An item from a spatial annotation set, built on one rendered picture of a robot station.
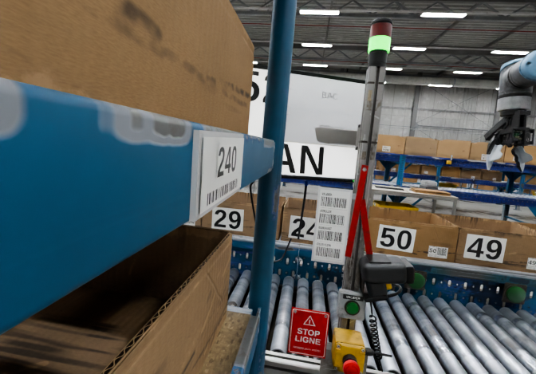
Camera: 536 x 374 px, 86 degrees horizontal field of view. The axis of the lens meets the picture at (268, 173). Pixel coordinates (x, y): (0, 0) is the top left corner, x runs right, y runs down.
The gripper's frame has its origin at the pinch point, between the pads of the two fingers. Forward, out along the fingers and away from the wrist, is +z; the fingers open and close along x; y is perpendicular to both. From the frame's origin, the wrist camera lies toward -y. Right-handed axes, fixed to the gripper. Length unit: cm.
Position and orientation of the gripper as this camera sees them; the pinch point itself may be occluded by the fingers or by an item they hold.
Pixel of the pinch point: (503, 169)
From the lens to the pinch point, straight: 133.0
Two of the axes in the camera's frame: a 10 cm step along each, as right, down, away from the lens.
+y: -0.4, 0.4, -10.0
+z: -0.5, 10.0, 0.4
